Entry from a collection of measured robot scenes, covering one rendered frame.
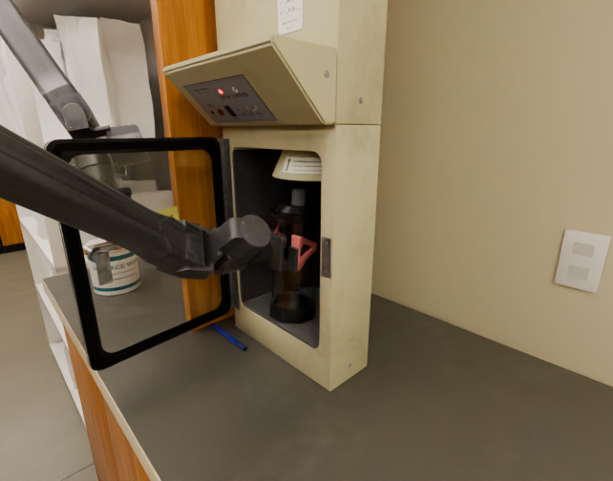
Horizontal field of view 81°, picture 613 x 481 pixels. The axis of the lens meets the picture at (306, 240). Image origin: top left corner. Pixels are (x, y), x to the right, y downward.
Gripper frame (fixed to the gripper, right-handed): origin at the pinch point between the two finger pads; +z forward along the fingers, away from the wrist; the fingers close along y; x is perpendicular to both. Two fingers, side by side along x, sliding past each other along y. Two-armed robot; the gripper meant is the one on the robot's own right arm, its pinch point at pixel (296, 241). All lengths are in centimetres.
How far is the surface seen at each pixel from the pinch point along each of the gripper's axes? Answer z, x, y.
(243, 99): -15.0, -25.8, -1.5
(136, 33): 21, -64, 123
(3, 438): -42, 122, 147
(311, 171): -4.5, -15.1, -7.2
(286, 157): -5.2, -17.1, -1.5
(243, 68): -19.0, -29.1, -6.7
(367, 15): -4.3, -37.9, -16.1
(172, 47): -14.8, -36.7, 21.6
